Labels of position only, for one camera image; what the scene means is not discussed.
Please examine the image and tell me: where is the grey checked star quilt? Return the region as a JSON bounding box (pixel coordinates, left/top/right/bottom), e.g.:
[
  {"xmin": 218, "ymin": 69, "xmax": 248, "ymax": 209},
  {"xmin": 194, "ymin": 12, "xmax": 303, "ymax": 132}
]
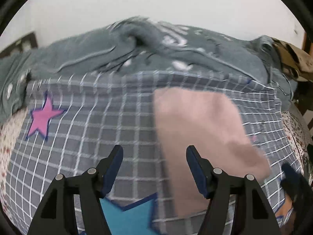
[{"xmin": 2, "ymin": 71, "xmax": 301, "ymax": 234}]

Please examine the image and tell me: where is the orange wooden door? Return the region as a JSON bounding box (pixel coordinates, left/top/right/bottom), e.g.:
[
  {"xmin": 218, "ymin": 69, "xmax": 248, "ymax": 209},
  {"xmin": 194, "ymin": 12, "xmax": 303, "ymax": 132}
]
[{"xmin": 302, "ymin": 32, "xmax": 307, "ymax": 52}]

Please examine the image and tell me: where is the pink knit sweater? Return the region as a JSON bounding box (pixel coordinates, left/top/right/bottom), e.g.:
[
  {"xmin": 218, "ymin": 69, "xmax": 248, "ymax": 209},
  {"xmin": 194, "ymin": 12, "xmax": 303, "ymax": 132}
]
[{"xmin": 153, "ymin": 88, "xmax": 271, "ymax": 217}]

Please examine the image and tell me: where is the brown clothes pile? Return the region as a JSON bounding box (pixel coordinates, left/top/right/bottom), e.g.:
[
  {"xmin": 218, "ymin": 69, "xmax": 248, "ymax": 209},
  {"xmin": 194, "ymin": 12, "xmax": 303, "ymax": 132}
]
[{"xmin": 273, "ymin": 38, "xmax": 312, "ymax": 82}]

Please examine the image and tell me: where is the dark wooden headboard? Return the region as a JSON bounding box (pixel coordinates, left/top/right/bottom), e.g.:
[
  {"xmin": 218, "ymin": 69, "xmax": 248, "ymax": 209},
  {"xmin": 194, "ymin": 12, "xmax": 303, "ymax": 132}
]
[{"xmin": 0, "ymin": 31, "xmax": 38, "ymax": 58}]

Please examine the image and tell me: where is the grey-green plush blanket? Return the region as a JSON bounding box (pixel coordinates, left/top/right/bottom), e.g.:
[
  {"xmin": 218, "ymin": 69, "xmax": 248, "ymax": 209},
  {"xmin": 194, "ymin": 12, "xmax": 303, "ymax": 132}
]
[{"xmin": 1, "ymin": 16, "xmax": 297, "ymax": 123}]

